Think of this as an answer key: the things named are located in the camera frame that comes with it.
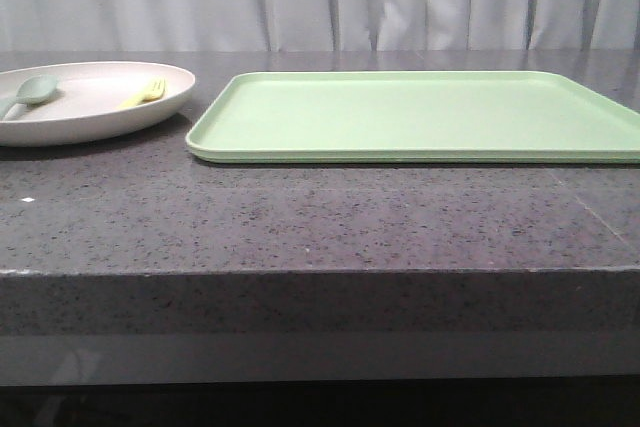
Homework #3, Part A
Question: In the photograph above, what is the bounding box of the yellow plastic fork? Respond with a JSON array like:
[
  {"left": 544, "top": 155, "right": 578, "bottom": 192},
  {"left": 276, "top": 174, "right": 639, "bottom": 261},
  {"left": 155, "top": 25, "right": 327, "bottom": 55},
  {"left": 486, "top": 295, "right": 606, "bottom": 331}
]
[{"left": 118, "top": 78, "right": 167, "bottom": 109}]

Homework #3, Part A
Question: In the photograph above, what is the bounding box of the white round plate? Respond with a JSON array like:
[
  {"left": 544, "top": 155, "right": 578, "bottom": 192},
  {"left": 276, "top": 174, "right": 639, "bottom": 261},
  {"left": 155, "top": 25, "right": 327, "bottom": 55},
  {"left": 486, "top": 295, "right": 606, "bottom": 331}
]
[{"left": 1, "top": 61, "right": 196, "bottom": 147}]

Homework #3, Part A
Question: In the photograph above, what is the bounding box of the light green rectangular tray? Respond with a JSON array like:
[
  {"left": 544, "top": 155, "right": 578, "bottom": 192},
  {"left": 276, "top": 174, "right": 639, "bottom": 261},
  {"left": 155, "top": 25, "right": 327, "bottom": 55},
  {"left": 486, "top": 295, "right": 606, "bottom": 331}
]
[{"left": 186, "top": 71, "right": 639, "bottom": 163}]

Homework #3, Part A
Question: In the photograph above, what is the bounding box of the pale green plastic spoon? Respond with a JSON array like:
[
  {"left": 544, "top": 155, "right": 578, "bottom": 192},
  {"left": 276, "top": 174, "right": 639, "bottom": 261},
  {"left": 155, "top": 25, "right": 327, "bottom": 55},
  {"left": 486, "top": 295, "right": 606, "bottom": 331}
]
[{"left": 1, "top": 75, "right": 59, "bottom": 119}]

